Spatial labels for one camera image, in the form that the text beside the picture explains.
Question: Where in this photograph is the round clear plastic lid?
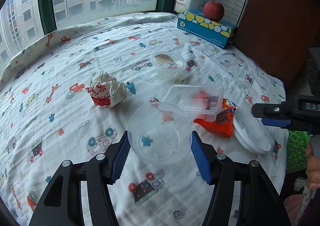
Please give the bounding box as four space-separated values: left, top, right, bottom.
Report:
127 102 191 165

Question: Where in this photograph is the blue yellow tissue box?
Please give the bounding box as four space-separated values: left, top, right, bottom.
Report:
177 10 237 49

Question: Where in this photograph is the rectangular clear plastic container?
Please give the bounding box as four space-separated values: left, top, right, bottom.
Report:
163 85 223 122

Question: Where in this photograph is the pink white patterned cloth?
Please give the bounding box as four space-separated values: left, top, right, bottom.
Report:
284 178 316 225

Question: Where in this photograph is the cartoon print white bedsheet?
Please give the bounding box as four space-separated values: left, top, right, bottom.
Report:
1 13 286 225

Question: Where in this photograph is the small pudding cup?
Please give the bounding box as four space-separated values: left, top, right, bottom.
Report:
151 52 187 80

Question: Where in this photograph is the green mesh trash basket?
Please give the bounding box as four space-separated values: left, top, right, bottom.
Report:
286 131 311 173

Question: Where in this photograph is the red white paper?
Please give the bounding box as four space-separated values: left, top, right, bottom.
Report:
85 71 127 108

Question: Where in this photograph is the red apple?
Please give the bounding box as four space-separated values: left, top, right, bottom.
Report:
202 1 225 21

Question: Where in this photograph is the orange snack wrapper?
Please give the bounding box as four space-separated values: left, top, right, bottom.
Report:
193 98 238 139

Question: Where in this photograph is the person's right hand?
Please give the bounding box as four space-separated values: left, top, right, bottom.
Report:
306 144 320 190

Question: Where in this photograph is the brown wooden headboard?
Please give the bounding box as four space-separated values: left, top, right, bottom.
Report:
233 0 319 85

